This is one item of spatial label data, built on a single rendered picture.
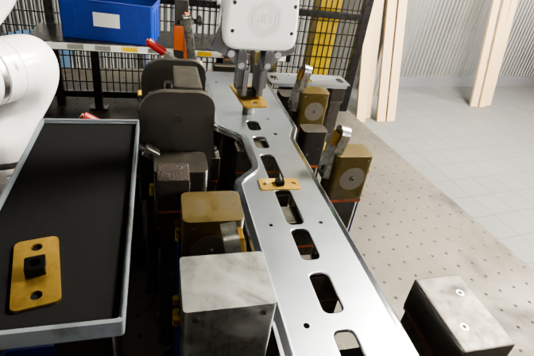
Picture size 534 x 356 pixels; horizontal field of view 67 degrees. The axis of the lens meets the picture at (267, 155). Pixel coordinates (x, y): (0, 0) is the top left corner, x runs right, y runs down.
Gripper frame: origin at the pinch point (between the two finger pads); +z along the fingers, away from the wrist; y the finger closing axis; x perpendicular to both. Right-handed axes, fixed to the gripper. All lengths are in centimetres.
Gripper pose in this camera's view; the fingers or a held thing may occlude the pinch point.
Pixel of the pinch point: (249, 79)
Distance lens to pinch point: 59.9
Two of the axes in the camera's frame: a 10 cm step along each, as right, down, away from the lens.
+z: -1.4, 8.5, 5.0
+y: 9.4, -0.6, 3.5
